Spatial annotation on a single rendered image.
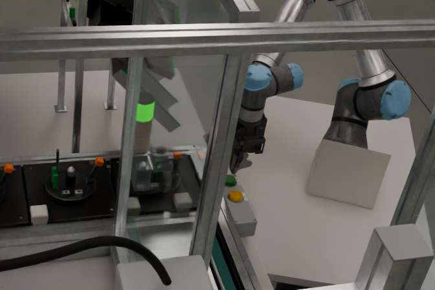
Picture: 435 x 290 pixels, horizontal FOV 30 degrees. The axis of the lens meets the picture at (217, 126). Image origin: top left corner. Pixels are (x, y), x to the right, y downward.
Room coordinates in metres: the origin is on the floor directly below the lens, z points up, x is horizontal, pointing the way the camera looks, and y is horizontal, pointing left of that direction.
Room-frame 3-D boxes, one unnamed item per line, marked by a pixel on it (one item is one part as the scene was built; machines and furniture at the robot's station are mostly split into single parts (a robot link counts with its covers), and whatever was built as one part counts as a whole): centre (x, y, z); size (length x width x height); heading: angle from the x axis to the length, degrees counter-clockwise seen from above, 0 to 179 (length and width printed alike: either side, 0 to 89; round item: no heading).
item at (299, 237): (2.07, -0.36, 0.84); 0.90 x 0.70 x 0.03; 1
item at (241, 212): (1.80, -0.09, 0.93); 0.21 x 0.07 x 0.06; 22
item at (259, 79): (1.87, -0.08, 1.30); 0.09 x 0.08 x 0.11; 132
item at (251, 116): (1.87, -0.08, 1.23); 0.08 x 0.08 x 0.05
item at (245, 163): (1.86, -0.09, 1.04); 0.06 x 0.03 x 0.09; 112
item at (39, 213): (1.70, 0.38, 1.01); 0.24 x 0.24 x 0.13; 22
